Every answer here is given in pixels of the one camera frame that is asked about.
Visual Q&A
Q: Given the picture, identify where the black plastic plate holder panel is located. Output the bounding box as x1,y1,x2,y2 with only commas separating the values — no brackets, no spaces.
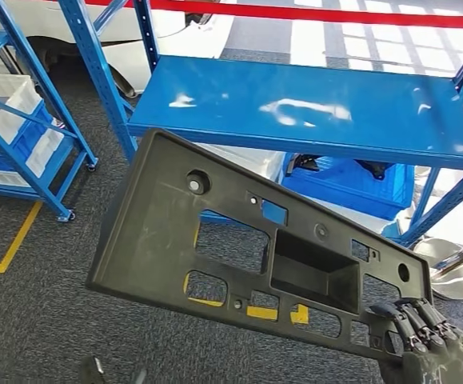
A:
85,128,434,366

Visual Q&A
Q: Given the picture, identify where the black curved plastic trim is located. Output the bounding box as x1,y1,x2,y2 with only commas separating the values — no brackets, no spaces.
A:
285,152,394,182

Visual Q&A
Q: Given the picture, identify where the dark left robot hand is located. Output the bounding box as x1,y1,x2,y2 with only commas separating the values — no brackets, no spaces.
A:
78,356,148,384

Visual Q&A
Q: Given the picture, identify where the white car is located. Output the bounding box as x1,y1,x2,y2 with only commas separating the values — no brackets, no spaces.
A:
0,0,236,97

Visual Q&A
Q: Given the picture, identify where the large blue metal shelf rack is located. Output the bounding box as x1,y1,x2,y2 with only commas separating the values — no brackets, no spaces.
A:
56,0,463,250

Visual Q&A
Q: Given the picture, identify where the blue plastic crate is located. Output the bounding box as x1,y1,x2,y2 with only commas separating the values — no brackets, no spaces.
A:
280,152,416,222
0,102,53,172

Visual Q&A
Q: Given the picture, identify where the red barrier belt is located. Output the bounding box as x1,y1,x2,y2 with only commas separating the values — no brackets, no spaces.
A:
41,0,463,30

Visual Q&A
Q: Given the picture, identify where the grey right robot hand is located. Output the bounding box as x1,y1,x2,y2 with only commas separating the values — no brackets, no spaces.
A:
370,298,463,384

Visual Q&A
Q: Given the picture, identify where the large white foam tray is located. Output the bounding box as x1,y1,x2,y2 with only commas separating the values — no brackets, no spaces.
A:
197,142,287,184

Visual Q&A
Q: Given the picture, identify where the chrome stanchion with black cap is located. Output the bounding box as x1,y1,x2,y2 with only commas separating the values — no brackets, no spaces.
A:
413,233,463,302

